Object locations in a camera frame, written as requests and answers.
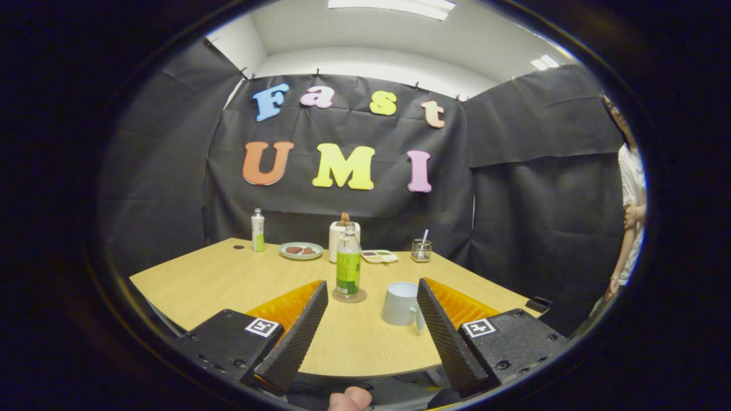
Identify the long ceiling light panel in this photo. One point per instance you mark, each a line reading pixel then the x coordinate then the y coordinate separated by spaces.
pixel 394 8

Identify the round brown coaster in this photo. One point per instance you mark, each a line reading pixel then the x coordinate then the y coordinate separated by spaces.
pixel 359 297

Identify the white toaster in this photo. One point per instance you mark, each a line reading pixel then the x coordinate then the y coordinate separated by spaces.
pixel 333 242

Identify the pale grey cup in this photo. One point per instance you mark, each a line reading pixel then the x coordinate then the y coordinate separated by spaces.
pixel 397 305

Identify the pale green plate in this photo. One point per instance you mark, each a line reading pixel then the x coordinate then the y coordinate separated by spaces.
pixel 301 256

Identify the white divided tray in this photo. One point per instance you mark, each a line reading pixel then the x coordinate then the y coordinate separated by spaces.
pixel 380 257

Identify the clear juice bottle green label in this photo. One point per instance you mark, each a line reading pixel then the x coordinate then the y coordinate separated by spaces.
pixel 348 271

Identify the small ceiling light panel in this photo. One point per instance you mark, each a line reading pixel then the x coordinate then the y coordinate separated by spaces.
pixel 545 61

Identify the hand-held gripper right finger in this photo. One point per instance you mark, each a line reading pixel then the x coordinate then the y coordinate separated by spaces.
pixel 445 337

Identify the wooden table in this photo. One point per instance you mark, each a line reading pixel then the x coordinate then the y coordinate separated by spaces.
pixel 354 342

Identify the small black box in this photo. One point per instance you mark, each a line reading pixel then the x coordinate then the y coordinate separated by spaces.
pixel 538 303

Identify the black backdrop cloth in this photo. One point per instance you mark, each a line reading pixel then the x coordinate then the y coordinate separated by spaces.
pixel 342 205

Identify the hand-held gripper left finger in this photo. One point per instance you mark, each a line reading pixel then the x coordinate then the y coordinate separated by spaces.
pixel 297 337

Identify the small white green bottle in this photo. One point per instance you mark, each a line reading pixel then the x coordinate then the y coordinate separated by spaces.
pixel 258 231

